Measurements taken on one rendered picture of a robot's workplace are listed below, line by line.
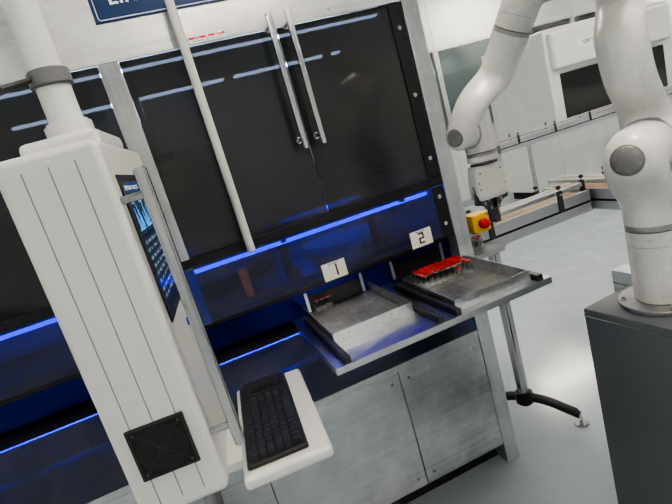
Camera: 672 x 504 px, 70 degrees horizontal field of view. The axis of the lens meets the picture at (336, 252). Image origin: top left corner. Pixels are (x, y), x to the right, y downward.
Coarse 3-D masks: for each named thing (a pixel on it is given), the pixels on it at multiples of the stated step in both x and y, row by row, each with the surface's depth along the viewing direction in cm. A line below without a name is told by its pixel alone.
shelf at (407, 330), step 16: (528, 288) 139; (480, 304) 136; (496, 304) 136; (400, 320) 141; (416, 320) 138; (448, 320) 132; (464, 320) 133; (304, 336) 152; (368, 336) 136; (384, 336) 133; (400, 336) 131; (416, 336) 129; (320, 352) 135; (352, 352) 129; (368, 352) 127; (384, 352) 126; (336, 368) 123; (352, 368) 124
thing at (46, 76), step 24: (0, 0) 97; (24, 0) 97; (24, 24) 98; (24, 48) 99; (48, 48) 100; (48, 72) 99; (48, 96) 101; (72, 96) 104; (48, 120) 103; (72, 120) 102
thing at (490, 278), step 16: (464, 256) 173; (480, 272) 161; (496, 272) 156; (512, 272) 149; (528, 272) 142; (416, 288) 157; (432, 288) 159; (448, 288) 155; (464, 288) 151; (480, 288) 147; (496, 288) 139; (512, 288) 140; (464, 304) 136
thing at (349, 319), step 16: (336, 304) 170; (352, 304) 166; (368, 304) 161; (384, 304) 157; (400, 304) 151; (320, 320) 159; (336, 320) 155; (352, 320) 151; (368, 320) 139; (384, 320) 141; (336, 336) 137; (352, 336) 138
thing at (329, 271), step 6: (342, 258) 162; (324, 264) 160; (330, 264) 161; (342, 264) 162; (324, 270) 161; (330, 270) 161; (342, 270) 163; (324, 276) 161; (330, 276) 161; (336, 276) 162
